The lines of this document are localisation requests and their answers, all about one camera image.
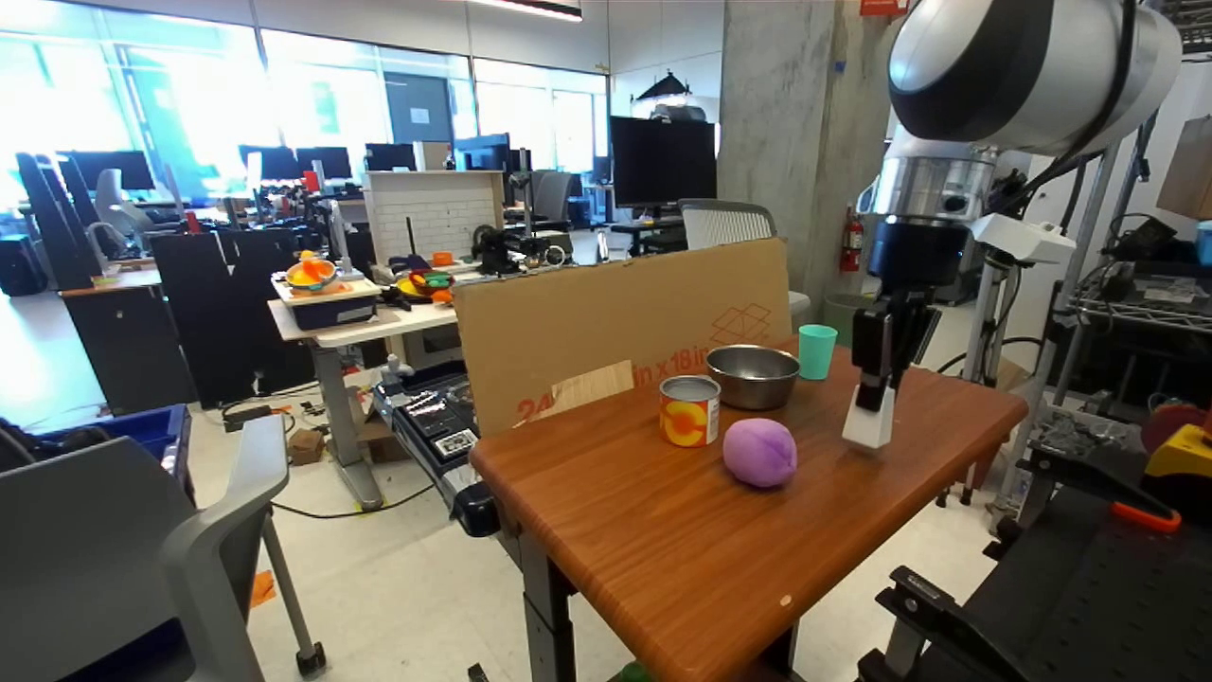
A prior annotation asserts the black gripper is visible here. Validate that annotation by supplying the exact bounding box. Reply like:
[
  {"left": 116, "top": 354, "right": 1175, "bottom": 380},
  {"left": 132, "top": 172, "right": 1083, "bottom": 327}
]
[{"left": 852, "top": 293, "right": 940, "bottom": 413}]

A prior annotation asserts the white salt shaker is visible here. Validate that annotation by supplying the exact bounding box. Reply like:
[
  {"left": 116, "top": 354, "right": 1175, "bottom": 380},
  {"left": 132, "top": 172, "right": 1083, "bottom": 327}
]
[{"left": 842, "top": 385, "right": 899, "bottom": 450}]

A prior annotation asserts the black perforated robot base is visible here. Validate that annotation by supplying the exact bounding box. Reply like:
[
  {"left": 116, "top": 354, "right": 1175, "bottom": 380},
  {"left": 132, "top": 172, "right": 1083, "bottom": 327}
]
[{"left": 854, "top": 476, "right": 1212, "bottom": 682}]

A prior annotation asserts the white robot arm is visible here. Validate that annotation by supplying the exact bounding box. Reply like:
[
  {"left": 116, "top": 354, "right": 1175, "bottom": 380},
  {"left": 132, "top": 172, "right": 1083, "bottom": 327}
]
[{"left": 852, "top": 0, "right": 1181, "bottom": 413}]

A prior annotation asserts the teal plastic cup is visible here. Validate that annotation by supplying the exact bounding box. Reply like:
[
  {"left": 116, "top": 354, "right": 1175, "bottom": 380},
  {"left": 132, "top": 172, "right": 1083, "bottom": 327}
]
[{"left": 798, "top": 323, "right": 835, "bottom": 380}]

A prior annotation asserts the steel bowl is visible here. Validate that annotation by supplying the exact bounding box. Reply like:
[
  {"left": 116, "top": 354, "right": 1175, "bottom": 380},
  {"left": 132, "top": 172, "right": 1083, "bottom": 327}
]
[{"left": 709, "top": 344, "right": 798, "bottom": 413}]

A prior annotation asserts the red fire extinguisher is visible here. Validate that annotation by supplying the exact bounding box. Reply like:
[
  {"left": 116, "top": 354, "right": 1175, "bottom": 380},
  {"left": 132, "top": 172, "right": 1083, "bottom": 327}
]
[{"left": 835, "top": 211, "right": 867, "bottom": 272}]

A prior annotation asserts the purple ball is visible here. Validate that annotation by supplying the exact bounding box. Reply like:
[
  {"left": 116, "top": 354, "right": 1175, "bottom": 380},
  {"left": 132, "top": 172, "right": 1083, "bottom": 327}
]
[{"left": 718, "top": 418, "right": 798, "bottom": 488}]

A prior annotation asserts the tin can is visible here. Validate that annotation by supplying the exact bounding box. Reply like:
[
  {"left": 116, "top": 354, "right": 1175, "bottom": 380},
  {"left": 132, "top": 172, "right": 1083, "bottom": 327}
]
[{"left": 660, "top": 376, "right": 718, "bottom": 448}]

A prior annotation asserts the wooden table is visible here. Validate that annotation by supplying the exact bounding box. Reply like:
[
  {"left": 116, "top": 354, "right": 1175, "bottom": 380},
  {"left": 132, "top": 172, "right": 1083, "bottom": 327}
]
[{"left": 478, "top": 365, "right": 1027, "bottom": 682}]

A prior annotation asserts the orange black clamp right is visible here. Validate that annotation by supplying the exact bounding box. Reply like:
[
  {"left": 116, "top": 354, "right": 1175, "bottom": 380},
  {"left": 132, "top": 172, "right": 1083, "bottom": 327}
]
[{"left": 1027, "top": 450, "right": 1181, "bottom": 534}]

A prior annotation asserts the orange black clamp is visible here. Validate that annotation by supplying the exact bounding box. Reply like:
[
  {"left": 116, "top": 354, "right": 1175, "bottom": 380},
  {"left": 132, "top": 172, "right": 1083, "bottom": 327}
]
[
  {"left": 1027, "top": 450, "right": 1181, "bottom": 534},
  {"left": 875, "top": 563, "right": 1027, "bottom": 682}
]

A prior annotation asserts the orange black clamp left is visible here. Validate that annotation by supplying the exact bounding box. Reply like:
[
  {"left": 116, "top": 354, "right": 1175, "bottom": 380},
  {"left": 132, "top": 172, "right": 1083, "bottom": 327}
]
[{"left": 875, "top": 563, "right": 1027, "bottom": 682}]

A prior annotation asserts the yellow emergency stop box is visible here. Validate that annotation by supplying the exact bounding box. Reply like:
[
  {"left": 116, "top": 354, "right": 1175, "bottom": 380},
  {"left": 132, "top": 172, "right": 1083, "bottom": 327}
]
[{"left": 1142, "top": 424, "right": 1212, "bottom": 476}]

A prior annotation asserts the black monitor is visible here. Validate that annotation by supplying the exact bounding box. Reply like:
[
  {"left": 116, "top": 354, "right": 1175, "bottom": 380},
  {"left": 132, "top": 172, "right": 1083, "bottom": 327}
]
[{"left": 608, "top": 116, "right": 714, "bottom": 207}]

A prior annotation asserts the cardboard sheet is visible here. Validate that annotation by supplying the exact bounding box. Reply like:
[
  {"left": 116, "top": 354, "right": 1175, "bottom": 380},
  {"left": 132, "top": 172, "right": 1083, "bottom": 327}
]
[{"left": 454, "top": 238, "right": 793, "bottom": 435}]

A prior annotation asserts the white background desk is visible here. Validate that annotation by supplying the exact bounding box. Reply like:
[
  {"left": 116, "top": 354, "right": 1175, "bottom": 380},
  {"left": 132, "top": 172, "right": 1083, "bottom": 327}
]
[{"left": 264, "top": 272, "right": 454, "bottom": 512}]

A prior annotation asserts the grey plastic chair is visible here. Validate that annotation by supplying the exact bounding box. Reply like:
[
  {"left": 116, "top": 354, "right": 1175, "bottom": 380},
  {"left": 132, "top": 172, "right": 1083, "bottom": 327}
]
[{"left": 0, "top": 418, "right": 324, "bottom": 682}]

